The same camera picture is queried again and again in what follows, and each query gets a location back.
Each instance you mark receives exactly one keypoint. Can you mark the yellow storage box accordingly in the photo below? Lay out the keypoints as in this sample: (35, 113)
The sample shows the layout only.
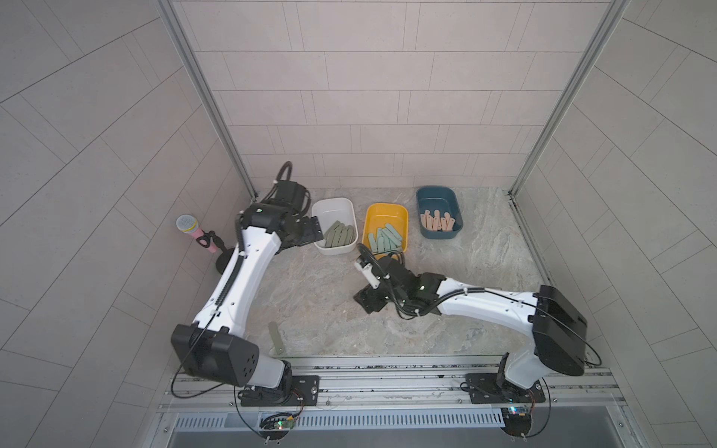
(386, 229)

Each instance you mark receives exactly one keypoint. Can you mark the aluminium rail frame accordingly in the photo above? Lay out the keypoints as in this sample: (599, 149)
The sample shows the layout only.
(387, 382)

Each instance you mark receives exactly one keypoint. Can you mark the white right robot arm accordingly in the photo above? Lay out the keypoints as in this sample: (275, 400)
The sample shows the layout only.
(555, 329)

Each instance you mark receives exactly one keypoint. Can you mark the left circuit board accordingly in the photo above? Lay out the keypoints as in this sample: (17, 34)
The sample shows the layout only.
(279, 422)

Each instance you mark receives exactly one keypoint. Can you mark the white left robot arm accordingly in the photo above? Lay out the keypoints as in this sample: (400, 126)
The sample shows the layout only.
(214, 346)

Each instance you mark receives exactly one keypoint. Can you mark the mint folding knife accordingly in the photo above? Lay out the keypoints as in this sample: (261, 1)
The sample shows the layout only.
(394, 232)
(372, 242)
(395, 244)
(387, 244)
(380, 241)

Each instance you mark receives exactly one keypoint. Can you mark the white storage box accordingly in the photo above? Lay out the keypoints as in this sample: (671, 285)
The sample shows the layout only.
(328, 211)

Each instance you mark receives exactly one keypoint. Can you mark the pink toy microphone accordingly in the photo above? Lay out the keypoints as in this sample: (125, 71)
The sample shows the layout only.
(189, 225)

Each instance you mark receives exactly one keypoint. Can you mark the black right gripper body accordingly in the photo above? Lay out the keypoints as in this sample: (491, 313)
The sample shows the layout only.
(380, 292)

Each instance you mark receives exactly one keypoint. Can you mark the dark teal storage box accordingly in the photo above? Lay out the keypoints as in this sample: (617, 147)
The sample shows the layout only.
(444, 200)

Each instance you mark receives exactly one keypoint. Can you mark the right circuit board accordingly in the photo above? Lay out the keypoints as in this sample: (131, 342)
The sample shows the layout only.
(517, 421)

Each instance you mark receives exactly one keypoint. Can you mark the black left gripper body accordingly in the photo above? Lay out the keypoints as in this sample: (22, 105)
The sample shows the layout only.
(302, 232)

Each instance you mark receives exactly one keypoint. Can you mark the circuit board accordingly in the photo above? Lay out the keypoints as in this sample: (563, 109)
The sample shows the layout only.
(279, 422)
(517, 421)

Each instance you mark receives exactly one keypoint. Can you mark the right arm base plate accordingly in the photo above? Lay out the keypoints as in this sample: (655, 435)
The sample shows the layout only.
(487, 388)

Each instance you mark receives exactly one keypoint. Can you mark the black microphone stand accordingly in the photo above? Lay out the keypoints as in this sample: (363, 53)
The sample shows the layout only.
(215, 244)

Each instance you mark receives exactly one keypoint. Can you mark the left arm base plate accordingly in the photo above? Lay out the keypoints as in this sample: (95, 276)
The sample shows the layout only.
(301, 390)

